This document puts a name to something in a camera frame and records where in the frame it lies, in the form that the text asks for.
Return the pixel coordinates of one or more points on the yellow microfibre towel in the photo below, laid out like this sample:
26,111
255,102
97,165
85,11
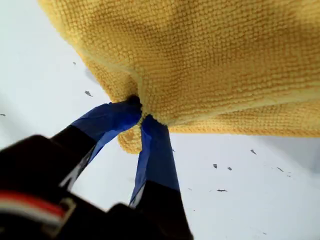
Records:
200,62

